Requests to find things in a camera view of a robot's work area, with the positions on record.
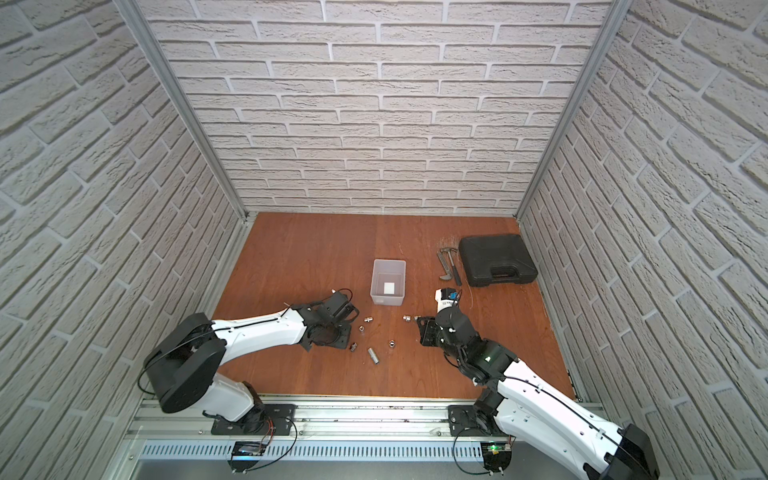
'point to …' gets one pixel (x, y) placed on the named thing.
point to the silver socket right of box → (407, 318)
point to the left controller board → (245, 455)
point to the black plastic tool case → (496, 259)
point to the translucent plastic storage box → (388, 281)
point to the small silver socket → (392, 343)
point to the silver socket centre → (361, 328)
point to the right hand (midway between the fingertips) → (422, 320)
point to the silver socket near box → (368, 319)
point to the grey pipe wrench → (444, 259)
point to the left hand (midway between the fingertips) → (348, 334)
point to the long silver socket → (373, 355)
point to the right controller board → (496, 455)
